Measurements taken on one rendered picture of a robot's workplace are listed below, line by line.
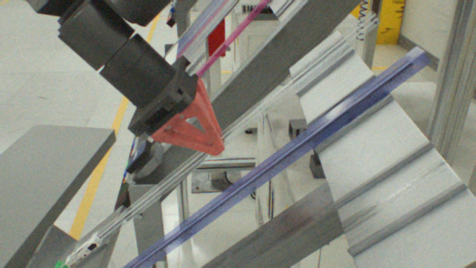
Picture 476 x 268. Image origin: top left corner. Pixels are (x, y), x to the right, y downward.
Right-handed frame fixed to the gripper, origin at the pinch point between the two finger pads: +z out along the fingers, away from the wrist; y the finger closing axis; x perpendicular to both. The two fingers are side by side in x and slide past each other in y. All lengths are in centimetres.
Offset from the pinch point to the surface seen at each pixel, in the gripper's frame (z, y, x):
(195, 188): 59, 114, 74
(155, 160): 2.3, 15.5, 16.1
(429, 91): 68, 85, -28
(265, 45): 0.8, 20.1, -8.3
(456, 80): 23.7, 18.0, -26.8
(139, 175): 2.4, 15.3, 20.1
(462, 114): 29.6, 18.0, -24.8
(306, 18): 1.8, 20.6, -15.3
